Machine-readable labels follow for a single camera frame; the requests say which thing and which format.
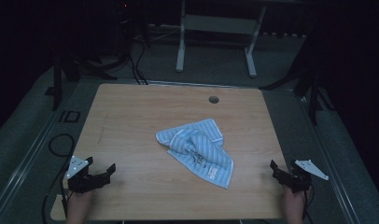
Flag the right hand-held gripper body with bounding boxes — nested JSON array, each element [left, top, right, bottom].
[[274, 159, 330, 194]]

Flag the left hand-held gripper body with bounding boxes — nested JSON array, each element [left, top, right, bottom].
[[65, 155, 112, 195]]

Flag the light blue striped towel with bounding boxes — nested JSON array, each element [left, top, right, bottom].
[[155, 118, 234, 190]]

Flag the person's right hand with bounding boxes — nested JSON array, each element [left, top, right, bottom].
[[282, 186, 313, 216]]

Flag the person's left hand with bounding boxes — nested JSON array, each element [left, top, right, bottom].
[[66, 189, 94, 216]]

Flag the black metal stand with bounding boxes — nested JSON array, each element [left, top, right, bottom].
[[258, 59, 336, 126], [44, 52, 119, 112]]

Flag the dark equipment rack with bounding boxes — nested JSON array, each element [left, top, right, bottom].
[[114, 0, 149, 62]]

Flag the black cable loop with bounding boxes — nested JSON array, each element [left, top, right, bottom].
[[48, 133, 77, 158]]

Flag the black floor cables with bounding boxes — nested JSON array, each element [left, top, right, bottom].
[[127, 36, 149, 86]]

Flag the white metal stand frame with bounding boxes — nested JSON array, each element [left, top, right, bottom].
[[175, 0, 268, 78]]

